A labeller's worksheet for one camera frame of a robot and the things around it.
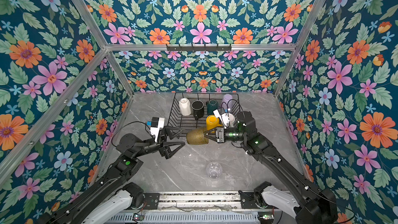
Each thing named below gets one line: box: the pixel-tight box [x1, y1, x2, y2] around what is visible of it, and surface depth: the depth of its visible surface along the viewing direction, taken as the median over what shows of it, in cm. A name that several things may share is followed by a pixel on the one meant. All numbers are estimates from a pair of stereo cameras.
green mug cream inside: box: [205, 99, 219, 116], surface depth 98 cm
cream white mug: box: [178, 97, 192, 117], surface depth 100 cm
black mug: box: [191, 100, 205, 121], surface depth 98 cm
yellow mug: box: [205, 114, 222, 131], surface depth 92 cm
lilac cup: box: [221, 93, 233, 110], surface depth 100 cm
